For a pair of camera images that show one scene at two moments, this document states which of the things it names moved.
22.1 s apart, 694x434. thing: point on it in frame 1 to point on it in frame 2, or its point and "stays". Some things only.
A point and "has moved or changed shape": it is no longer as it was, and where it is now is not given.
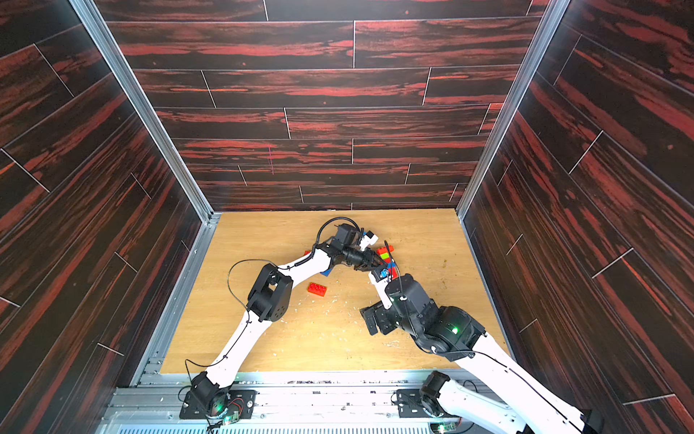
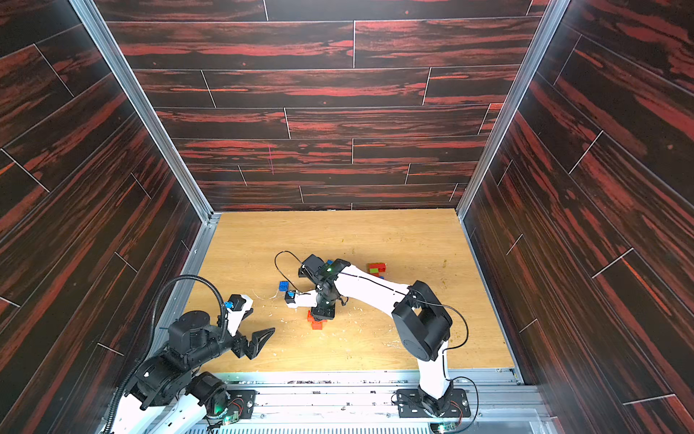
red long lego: x=383 y=250 has moved or changed shape
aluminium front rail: x=288 y=402 stays
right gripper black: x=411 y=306 to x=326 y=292
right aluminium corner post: x=552 y=15 stays
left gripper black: x=366 y=261 to x=255 y=346
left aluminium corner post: x=111 y=53 stays
